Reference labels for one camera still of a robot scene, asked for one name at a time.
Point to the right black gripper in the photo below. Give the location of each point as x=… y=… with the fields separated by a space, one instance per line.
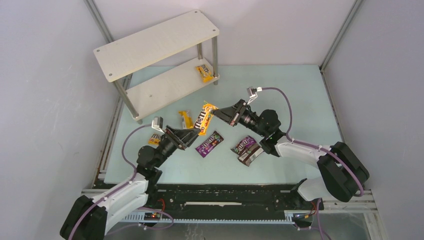
x=238 y=112

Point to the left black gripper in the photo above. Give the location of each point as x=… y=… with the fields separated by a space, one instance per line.
x=176 y=138

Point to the yellow candy bag barcode up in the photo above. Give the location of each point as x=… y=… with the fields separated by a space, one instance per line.
x=186 y=119

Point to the yellow M&M bag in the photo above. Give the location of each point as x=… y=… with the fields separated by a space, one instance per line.
x=203 y=120
x=155 y=139
x=205 y=73

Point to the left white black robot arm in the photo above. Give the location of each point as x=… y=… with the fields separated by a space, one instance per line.
x=90 y=218

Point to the white two-tier metal shelf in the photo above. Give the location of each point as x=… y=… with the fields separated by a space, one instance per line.
x=137 y=51

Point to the purple M&M bag centre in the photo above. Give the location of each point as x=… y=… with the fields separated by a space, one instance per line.
x=209 y=144

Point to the purple m&m bag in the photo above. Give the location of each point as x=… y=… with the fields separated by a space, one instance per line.
x=243 y=145
x=209 y=144

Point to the purple M&M bag right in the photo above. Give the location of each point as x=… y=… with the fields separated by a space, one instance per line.
x=243 y=145

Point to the brown M&M bag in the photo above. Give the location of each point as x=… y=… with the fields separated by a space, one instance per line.
x=249 y=155

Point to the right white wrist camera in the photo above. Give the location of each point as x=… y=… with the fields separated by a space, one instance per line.
x=253 y=93

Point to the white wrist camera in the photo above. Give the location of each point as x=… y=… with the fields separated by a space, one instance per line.
x=253 y=93
x=157 y=124

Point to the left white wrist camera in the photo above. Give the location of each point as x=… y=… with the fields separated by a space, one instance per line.
x=157 y=124

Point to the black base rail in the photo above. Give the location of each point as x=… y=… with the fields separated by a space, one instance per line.
x=230 y=202

